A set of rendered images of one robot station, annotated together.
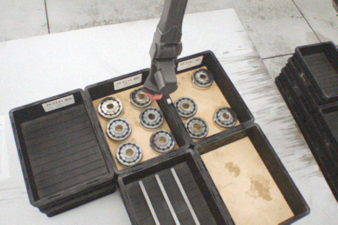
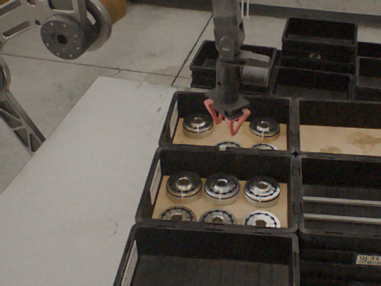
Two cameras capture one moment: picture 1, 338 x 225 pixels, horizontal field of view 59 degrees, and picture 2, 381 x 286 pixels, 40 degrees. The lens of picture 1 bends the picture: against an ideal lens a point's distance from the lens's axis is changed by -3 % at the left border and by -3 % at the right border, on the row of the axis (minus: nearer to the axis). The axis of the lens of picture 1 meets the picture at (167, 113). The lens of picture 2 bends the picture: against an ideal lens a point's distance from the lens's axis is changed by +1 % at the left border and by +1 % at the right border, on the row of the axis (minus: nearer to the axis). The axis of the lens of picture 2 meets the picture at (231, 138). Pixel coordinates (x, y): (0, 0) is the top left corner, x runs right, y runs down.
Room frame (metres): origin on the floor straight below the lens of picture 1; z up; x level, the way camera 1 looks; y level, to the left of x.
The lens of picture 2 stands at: (-0.08, 0.90, 1.86)
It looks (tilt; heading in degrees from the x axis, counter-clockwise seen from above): 37 degrees down; 308
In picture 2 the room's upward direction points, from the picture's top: 1 degrees clockwise
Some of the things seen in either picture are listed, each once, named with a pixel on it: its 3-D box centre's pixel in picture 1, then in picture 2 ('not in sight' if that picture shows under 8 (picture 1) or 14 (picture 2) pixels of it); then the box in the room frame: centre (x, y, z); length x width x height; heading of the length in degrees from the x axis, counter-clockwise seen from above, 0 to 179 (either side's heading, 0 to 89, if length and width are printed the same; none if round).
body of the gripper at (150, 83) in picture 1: (158, 74); (227, 91); (0.60, 0.05, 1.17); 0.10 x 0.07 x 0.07; 168
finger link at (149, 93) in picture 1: (155, 90); (230, 118); (0.58, 0.06, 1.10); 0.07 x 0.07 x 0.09; 78
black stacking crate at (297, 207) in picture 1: (245, 184); (357, 143); (0.40, -0.35, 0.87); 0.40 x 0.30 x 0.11; 34
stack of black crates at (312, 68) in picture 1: (311, 87); (233, 94); (1.36, -0.94, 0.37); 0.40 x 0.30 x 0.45; 27
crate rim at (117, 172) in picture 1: (134, 116); (220, 188); (0.56, 0.12, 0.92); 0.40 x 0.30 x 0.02; 34
